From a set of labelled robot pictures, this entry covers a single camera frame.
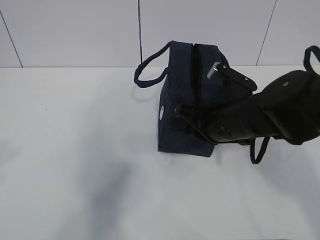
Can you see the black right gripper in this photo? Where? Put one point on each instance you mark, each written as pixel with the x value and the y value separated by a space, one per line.
pixel 194 117

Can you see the navy blue lunch bag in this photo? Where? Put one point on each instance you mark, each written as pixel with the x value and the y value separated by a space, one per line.
pixel 186 83

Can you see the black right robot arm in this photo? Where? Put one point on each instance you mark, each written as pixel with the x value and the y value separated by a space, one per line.
pixel 286 109

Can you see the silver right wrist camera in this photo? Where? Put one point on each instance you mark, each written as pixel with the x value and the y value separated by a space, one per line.
pixel 231 75

